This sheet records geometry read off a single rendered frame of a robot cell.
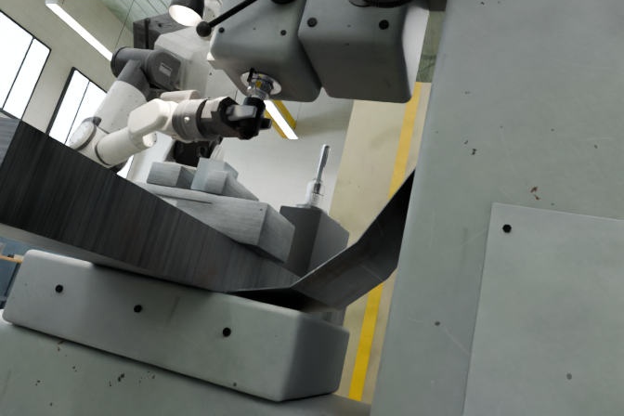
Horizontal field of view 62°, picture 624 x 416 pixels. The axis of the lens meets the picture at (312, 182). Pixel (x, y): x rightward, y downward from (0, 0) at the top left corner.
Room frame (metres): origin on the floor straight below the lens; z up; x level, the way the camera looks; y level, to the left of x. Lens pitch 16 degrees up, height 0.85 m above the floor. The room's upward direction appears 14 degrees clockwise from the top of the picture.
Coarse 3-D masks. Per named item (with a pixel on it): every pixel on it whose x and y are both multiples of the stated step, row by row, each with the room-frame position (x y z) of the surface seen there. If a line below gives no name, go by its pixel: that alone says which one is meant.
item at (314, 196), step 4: (308, 188) 1.32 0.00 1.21; (312, 188) 1.31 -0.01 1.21; (316, 188) 1.31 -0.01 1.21; (320, 188) 1.31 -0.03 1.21; (308, 192) 1.31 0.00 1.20; (312, 192) 1.31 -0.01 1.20; (316, 192) 1.31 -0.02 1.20; (320, 192) 1.31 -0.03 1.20; (308, 196) 1.31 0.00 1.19; (312, 196) 1.31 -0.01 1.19; (316, 196) 1.31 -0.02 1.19; (320, 196) 1.31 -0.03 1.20; (308, 200) 1.31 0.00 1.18; (312, 200) 1.31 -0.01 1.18; (316, 200) 1.31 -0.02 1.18; (320, 200) 1.31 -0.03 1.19; (308, 204) 1.31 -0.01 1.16; (312, 204) 1.31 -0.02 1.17; (316, 204) 1.31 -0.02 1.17; (320, 204) 1.32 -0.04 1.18
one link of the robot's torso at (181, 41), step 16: (160, 16) 1.45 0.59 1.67; (144, 32) 1.34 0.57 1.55; (160, 32) 1.37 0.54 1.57; (176, 32) 1.38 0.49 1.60; (192, 32) 1.40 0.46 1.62; (144, 48) 1.44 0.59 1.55; (160, 48) 1.36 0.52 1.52; (176, 48) 1.34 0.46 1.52; (192, 48) 1.33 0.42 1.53; (208, 48) 1.35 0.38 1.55; (192, 64) 1.33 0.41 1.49; (208, 64) 1.35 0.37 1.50; (176, 80) 1.38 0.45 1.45; (192, 80) 1.37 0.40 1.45; (208, 80) 1.38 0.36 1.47; (224, 80) 1.44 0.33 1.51; (160, 96) 1.50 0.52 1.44; (208, 96) 1.42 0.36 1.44; (224, 96) 1.50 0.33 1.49
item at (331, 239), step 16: (288, 208) 1.29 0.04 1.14; (304, 208) 1.27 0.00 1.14; (320, 208) 1.29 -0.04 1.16; (304, 224) 1.27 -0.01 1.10; (320, 224) 1.26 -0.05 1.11; (336, 224) 1.34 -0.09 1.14; (304, 240) 1.26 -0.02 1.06; (320, 240) 1.28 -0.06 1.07; (336, 240) 1.37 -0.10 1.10; (288, 256) 1.28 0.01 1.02; (304, 256) 1.26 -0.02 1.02; (320, 256) 1.30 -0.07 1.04; (304, 272) 1.25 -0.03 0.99
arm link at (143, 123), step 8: (152, 104) 1.04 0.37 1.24; (160, 104) 1.03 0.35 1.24; (136, 112) 1.07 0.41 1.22; (144, 112) 1.06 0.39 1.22; (152, 112) 1.04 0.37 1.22; (160, 112) 1.03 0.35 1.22; (168, 112) 1.04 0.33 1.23; (128, 120) 1.09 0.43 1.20; (136, 120) 1.07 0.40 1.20; (144, 120) 1.06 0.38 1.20; (152, 120) 1.04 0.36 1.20; (160, 120) 1.04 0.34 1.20; (128, 128) 1.08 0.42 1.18; (136, 128) 1.07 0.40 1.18; (144, 128) 1.06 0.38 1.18; (152, 128) 1.06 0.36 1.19; (160, 128) 1.06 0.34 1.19; (136, 136) 1.09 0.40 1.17; (144, 136) 1.13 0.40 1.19; (152, 136) 1.15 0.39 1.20; (136, 144) 1.12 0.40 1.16; (144, 144) 1.12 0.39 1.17; (152, 144) 1.15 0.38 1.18
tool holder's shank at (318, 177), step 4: (324, 148) 1.32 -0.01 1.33; (328, 148) 1.32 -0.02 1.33; (320, 152) 1.32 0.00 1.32; (324, 152) 1.32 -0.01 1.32; (328, 152) 1.32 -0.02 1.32; (320, 156) 1.32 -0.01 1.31; (324, 156) 1.32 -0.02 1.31; (328, 156) 1.32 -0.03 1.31; (320, 160) 1.32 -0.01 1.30; (324, 160) 1.32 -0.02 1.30; (320, 164) 1.32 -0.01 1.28; (324, 164) 1.32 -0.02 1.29; (320, 168) 1.32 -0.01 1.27; (324, 168) 1.32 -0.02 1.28; (316, 172) 1.32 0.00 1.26; (320, 172) 1.32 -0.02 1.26; (324, 172) 1.32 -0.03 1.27; (316, 176) 1.32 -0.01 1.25; (320, 176) 1.32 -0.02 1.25; (316, 180) 1.32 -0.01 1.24; (320, 180) 1.32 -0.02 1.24
